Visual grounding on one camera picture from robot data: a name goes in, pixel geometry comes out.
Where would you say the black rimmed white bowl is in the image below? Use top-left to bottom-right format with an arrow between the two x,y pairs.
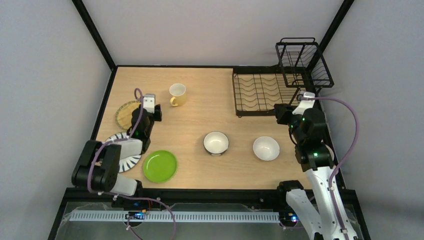
203,131 -> 229,157

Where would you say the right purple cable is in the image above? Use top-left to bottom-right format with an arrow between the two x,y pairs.
279,95 -> 361,240

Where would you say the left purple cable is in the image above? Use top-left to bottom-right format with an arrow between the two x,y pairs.
86,87 -> 177,240

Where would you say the black wire dish rack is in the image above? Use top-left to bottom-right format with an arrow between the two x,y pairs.
232,37 -> 335,118

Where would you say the woven bamboo plate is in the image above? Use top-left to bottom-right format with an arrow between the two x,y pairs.
114,100 -> 141,130

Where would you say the purple cable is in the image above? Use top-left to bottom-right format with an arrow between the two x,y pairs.
279,95 -> 361,240
86,87 -> 177,240

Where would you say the plain white bowl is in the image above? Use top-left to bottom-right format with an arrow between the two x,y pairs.
252,136 -> 280,161

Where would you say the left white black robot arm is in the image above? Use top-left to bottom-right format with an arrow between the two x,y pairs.
71,104 -> 162,196

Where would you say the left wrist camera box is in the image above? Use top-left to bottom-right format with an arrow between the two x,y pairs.
143,93 -> 156,114

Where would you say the green plastic plate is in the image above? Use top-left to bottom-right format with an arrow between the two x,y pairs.
143,150 -> 178,184

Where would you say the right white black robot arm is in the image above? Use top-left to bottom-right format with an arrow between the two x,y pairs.
274,103 -> 359,240

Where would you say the yellow ceramic mug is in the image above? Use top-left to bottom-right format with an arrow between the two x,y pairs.
169,83 -> 187,107

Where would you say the white slotted cable duct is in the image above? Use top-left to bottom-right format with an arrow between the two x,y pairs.
69,210 -> 280,223

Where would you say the blue striped white plate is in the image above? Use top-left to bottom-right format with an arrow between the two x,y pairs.
105,131 -> 142,173

